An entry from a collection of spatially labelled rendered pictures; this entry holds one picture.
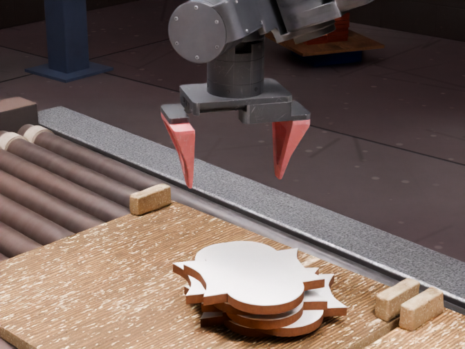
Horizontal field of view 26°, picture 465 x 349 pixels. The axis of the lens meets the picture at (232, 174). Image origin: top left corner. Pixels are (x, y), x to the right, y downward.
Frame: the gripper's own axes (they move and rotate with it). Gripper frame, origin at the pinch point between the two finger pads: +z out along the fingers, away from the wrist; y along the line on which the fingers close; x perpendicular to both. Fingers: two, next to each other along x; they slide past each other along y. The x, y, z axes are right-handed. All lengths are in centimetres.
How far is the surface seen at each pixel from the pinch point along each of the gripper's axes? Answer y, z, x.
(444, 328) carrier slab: 18.5, 13.5, -13.6
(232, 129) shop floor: 93, 110, 319
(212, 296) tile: -5.0, 8.4, -10.1
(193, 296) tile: -6.3, 9.6, -7.5
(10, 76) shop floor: 4, 112, 438
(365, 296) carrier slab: 13.5, 13.6, -4.9
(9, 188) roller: -21, 17, 43
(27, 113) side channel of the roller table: -16, 15, 71
